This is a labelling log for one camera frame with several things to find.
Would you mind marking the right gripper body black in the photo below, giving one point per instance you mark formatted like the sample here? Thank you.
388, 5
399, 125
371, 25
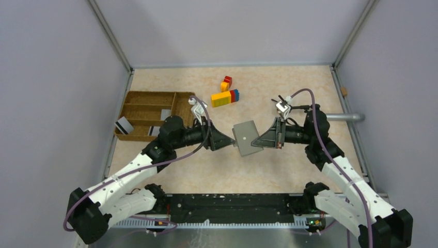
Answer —
279, 133

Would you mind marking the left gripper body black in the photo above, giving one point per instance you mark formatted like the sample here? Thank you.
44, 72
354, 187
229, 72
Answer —
209, 142

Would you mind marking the grey card holder wallet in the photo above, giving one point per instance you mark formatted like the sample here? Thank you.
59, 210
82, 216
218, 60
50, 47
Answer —
244, 133

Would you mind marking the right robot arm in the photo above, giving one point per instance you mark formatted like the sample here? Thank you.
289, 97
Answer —
371, 219

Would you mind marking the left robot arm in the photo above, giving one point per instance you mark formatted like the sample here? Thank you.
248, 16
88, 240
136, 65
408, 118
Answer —
91, 212

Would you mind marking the grey card back right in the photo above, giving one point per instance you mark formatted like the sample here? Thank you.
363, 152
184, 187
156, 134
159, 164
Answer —
165, 114

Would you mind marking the card with stripe front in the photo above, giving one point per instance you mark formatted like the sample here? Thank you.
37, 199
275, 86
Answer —
154, 131

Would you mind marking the card with stripe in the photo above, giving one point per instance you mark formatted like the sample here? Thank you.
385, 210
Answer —
154, 131
124, 126

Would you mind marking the card with stripe left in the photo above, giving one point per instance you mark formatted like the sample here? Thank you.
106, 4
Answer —
124, 126

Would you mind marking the yellow toy block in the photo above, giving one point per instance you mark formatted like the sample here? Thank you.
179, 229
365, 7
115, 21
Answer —
221, 99

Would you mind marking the red blue toy block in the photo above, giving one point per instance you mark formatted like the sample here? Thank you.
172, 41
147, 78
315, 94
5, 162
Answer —
235, 95

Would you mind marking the small red yellow block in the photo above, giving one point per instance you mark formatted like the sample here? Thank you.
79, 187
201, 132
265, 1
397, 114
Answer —
226, 84

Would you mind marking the silver metal tube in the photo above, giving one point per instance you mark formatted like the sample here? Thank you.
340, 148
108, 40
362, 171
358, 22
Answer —
349, 117

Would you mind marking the brown woven tray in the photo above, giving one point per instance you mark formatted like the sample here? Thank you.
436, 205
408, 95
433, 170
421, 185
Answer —
145, 110

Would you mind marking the small wooden cork piece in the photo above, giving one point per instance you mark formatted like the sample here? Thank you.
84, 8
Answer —
343, 91

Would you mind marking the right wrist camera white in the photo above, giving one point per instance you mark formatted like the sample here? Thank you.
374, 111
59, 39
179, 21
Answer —
284, 107

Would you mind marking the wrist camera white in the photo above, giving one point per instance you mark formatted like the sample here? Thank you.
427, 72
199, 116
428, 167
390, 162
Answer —
284, 107
198, 108

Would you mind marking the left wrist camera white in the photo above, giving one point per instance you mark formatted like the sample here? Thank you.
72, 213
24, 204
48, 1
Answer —
198, 108

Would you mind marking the black tripod camera mount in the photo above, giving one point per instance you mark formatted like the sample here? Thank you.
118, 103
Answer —
306, 108

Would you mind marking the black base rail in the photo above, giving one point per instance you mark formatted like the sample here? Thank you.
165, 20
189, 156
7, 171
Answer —
233, 208

